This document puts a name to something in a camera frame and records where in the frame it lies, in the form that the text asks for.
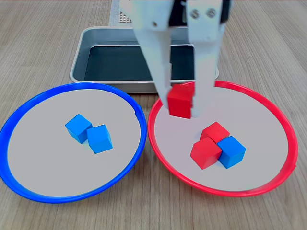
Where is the pale perforated base plate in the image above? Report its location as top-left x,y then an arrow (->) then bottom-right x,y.
118,11 -> 134,24

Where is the red-rimmed white plate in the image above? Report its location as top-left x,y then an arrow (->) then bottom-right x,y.
148,80 -> 299,198

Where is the black mat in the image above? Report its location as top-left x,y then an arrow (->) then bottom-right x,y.
83,45 -> 195,81

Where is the red cube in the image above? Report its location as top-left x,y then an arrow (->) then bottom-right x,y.
167,82 -> 196,120
200,121 -> 231,144
190,137 -> 223,170

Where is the steel tray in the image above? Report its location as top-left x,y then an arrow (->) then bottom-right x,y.
69,26 -> 220,94

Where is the blue cube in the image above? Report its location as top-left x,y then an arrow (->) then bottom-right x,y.
216,136 -> 247,169
86,124 -> 114,154
65,114 -> 94,144

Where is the blue-rimmed white plate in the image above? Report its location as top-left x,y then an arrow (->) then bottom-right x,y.
0,82 -> 147,204

